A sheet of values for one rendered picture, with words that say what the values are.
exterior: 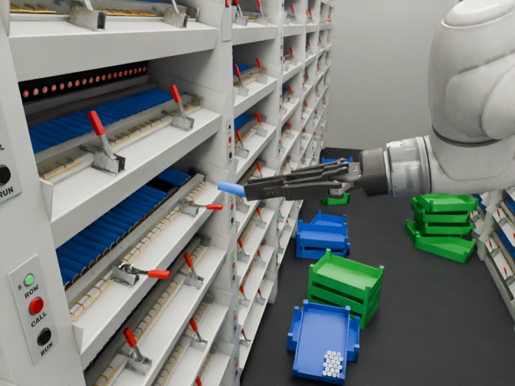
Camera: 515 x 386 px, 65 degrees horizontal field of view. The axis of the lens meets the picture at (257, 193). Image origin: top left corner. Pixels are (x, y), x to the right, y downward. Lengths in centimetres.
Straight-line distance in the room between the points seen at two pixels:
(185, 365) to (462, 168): 79
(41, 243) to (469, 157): 54
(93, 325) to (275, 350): 132
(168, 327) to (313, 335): 103
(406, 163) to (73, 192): 46
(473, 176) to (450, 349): 150
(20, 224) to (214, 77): 65
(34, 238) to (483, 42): 52
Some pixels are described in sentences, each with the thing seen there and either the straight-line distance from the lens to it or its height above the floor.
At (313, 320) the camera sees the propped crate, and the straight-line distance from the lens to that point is 188.
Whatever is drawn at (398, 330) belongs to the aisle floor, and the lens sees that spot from 209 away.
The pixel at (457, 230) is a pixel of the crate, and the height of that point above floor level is 11.
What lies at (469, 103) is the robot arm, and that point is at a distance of 53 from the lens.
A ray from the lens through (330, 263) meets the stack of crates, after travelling 217.
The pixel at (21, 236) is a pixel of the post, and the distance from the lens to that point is 48.
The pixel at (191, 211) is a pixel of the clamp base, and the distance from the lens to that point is 91.
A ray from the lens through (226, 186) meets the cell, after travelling 72.
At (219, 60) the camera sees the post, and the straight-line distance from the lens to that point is 100.
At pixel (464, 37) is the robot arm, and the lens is 52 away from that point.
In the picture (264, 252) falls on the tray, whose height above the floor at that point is 34.
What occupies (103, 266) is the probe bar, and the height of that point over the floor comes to 96.
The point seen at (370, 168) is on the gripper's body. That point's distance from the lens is 64.
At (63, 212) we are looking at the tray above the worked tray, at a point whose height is 111.
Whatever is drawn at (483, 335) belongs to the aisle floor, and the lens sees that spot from 221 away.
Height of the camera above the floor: 132
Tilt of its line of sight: 23 degrees down
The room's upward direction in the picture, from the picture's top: straight up
